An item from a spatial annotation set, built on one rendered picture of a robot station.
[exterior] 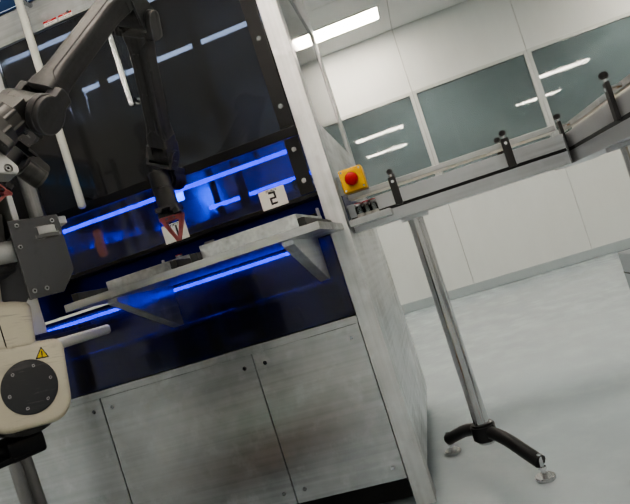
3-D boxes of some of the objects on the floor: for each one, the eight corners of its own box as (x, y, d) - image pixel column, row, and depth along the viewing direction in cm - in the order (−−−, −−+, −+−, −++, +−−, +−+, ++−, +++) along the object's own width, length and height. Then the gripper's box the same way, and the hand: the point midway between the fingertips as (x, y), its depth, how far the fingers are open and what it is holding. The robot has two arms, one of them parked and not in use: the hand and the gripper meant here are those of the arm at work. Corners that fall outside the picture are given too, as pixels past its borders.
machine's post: (417, 497, 180) (215, -136, 186) (436, 492, 179) (232, -144, 184) (417, 506, 174) (208, -149, 179) (436, 502, 173) (225, -157, 178)
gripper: (154, 193, 169) (171, 244, 169) (147, 189, 159) (164, 244, 159) (177, 186, 169) (193, 237, 170) (171, 182, 159) (188, 236, 159)
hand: (178, 237), depth 164 cm, fingers closed
